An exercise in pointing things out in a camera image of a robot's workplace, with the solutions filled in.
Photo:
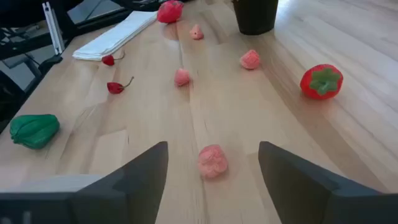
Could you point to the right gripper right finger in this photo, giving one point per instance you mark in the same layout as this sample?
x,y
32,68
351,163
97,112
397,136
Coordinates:
x,y
295,189

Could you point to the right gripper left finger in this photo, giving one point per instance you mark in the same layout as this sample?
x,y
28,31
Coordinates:
x,y
140,186

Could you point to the pink toy berry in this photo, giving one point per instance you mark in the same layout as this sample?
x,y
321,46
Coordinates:
x,y
196,32
213,161
182,76
250,59

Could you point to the small red chili pepper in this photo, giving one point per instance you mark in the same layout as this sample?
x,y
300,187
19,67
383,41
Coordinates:
x,y
114,88
108,60

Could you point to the red toy strawberry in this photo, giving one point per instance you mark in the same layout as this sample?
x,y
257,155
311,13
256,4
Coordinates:
x,y
321,81

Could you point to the green toy bell pepper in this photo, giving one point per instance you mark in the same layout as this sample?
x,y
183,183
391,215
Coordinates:
x,y
34,130

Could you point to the large red toy fruit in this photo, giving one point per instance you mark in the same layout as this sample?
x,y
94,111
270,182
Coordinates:
x,y
169,11

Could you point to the white folded cloth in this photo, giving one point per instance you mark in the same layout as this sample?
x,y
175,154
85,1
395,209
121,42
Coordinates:
x,y
115,34

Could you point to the green plant in black pot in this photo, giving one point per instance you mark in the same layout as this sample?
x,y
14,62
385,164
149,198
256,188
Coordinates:
x,y
255,15

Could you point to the silver aluminium bar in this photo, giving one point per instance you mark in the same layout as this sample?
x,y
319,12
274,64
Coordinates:
x,y
53,28

